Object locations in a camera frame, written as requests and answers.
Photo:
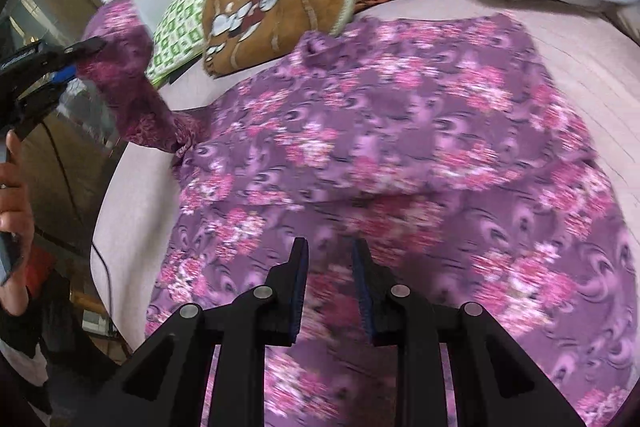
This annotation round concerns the purple floral garment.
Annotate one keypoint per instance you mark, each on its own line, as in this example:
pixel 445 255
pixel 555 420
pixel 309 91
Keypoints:
pixel 400 132

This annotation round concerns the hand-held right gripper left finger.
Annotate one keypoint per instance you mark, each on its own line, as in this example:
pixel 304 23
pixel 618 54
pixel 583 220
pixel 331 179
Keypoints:
pixel 299 289

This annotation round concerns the person's left forearm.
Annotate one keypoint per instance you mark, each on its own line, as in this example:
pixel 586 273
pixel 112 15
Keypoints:
pixel 17 332

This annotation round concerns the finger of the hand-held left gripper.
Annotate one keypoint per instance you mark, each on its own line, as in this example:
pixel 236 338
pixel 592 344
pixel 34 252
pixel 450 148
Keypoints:
pixel 61 77
pixel 86 46

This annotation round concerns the person's left hand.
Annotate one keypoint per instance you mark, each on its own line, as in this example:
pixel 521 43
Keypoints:
pixel 18 207

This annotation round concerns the green checked cloth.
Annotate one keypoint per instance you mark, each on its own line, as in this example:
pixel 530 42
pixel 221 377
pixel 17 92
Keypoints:
pixel 180 27

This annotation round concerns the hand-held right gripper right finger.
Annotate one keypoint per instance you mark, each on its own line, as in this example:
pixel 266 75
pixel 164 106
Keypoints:
pixel 363 294

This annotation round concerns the brown cartoon print blanket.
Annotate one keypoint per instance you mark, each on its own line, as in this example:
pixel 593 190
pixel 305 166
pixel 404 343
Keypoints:
pixel 280 22

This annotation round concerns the pink bed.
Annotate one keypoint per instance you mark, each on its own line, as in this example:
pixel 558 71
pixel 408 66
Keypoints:
pixel 575 49

